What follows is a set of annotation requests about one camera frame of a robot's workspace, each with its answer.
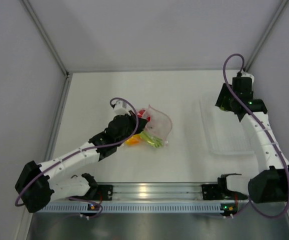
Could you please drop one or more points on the aluminium frame post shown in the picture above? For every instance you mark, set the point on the aluminium frame post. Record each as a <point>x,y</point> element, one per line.
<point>44,35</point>

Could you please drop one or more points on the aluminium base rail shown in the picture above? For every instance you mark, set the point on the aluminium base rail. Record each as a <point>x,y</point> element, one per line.
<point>122,191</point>

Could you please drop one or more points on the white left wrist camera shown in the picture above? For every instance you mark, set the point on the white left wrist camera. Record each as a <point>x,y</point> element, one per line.
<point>120,107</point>

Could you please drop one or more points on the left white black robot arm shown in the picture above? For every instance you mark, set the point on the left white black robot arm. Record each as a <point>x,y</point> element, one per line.
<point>42,183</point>

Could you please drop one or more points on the pale green toy celery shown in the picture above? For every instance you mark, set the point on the pale green toy celery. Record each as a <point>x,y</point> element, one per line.
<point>152,140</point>

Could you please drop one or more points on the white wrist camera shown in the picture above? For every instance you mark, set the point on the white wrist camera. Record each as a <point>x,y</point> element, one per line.
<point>120,107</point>
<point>248,75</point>

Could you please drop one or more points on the green toy pepper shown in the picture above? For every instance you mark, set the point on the green toy pepper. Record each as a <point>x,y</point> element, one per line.
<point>223,108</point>

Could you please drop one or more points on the white plastic basket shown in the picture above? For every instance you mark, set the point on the white plastic basket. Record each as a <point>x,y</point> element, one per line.
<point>224,133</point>

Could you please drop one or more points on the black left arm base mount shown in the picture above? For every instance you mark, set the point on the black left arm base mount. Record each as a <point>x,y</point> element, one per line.
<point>103,192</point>

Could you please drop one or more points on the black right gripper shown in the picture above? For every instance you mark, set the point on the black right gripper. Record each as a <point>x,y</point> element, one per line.
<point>224,93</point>

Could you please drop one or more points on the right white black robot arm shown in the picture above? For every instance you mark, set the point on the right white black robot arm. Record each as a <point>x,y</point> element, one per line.
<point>271,183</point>

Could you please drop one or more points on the slotted white cable duct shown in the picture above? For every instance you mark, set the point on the slotted white cable duct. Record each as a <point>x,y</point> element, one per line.
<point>114,207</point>

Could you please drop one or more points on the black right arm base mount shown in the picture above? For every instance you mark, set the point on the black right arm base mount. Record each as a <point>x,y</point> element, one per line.
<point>219,190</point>

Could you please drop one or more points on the clear polka dot zip bag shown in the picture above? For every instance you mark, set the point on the clear polka dot zip bag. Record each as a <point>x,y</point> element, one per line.
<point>158,124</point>

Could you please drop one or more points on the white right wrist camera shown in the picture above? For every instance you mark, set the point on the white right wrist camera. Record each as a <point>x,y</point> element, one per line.
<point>248,75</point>

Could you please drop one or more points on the orange toy pepper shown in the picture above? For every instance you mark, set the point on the orange toy pepper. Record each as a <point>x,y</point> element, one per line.
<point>134,140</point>

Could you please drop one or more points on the red toy pepper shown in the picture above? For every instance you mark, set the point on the red toy pepper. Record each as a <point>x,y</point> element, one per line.
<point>142,113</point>

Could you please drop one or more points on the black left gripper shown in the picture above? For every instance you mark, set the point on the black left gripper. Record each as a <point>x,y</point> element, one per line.
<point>141,125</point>

